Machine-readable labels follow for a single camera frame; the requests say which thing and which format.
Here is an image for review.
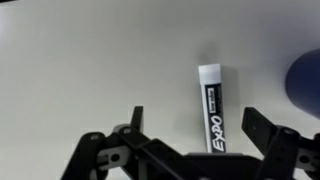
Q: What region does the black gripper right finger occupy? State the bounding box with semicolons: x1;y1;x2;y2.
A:
241;107;320;180

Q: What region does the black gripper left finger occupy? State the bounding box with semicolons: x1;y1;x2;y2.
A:
61;105;201;180

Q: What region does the black white Expo marker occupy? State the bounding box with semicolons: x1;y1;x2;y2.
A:
197;63;228;154

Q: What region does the blue plastic cup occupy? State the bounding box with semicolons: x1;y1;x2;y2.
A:
284;48;320;120

